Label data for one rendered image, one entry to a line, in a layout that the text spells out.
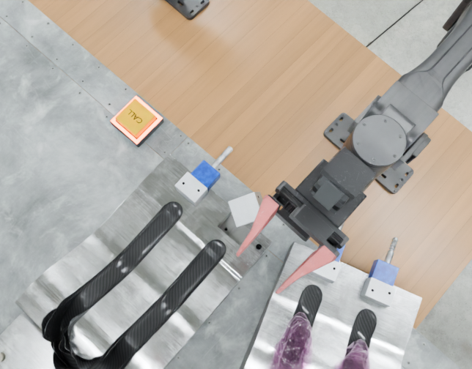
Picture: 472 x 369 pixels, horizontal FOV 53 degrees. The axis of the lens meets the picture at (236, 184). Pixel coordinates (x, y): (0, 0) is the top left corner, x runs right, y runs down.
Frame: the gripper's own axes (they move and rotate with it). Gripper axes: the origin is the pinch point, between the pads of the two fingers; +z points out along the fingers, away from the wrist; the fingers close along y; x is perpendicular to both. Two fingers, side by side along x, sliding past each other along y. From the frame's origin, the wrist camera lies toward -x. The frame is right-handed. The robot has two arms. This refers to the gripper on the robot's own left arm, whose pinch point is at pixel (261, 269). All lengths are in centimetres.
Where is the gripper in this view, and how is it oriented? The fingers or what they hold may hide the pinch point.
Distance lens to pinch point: 57.3
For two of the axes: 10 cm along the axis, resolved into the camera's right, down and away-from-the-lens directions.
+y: 7.3, 6.7, -1.6
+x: 0.0, 2.4, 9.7
